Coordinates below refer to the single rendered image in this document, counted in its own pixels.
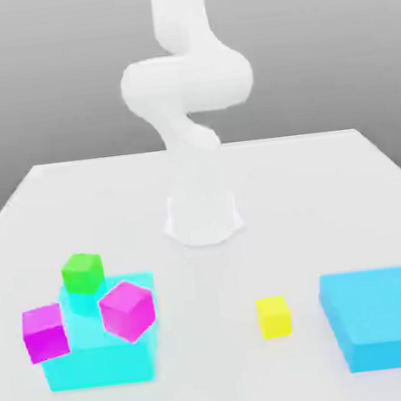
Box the large blue box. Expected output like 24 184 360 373
316 264 401 377

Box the small magenta cube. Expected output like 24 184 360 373
19 301 73 366
96 277 160 348

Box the large cyan box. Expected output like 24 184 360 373
32 270 167 395

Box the small yellow cube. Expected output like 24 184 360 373
255 294 294 341

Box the small green cube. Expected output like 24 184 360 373
58 250 107 298

